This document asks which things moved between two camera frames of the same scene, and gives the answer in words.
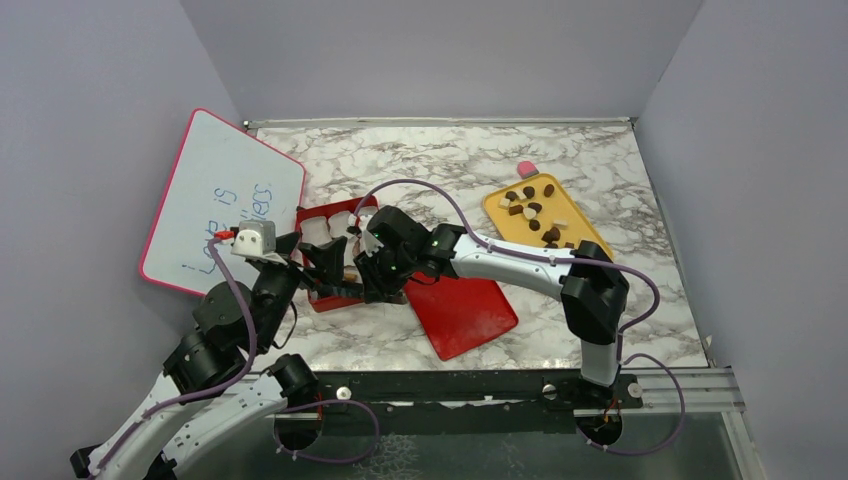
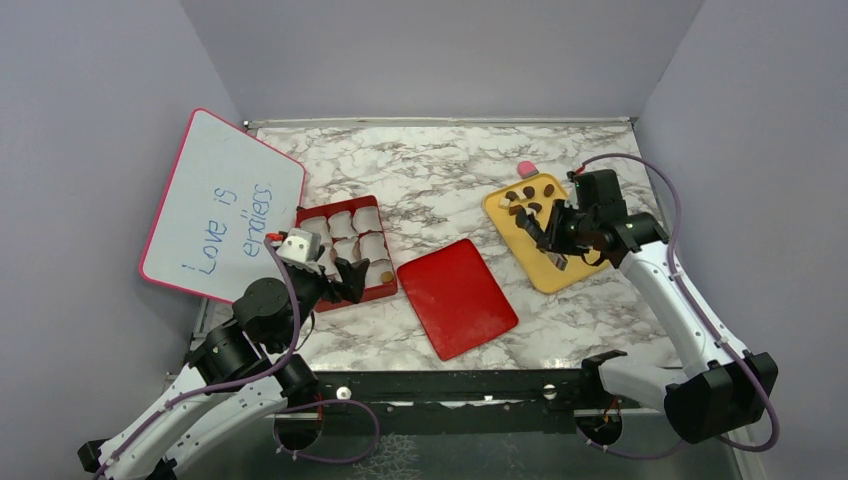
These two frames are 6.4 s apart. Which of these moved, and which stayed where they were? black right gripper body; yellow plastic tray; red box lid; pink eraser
Moved: black right gripper body
Stayed: red box lid; pink eraser; yellow plastic tray
